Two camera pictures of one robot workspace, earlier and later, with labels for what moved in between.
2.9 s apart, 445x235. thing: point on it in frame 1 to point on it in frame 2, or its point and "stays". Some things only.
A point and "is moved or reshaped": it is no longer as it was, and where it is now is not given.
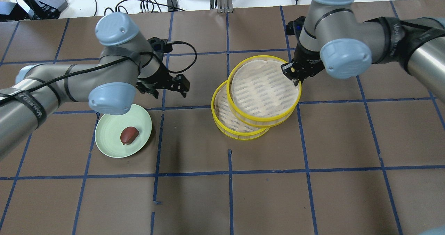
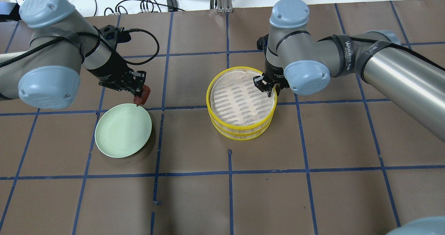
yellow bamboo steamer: x=259 y=93 is moved or reshaped
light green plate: x=108 y=128 stays
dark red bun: x=128 y=134 to x=141 y=100
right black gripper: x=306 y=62 to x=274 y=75
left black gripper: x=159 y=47 to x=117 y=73
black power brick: x=171 y=1 stays
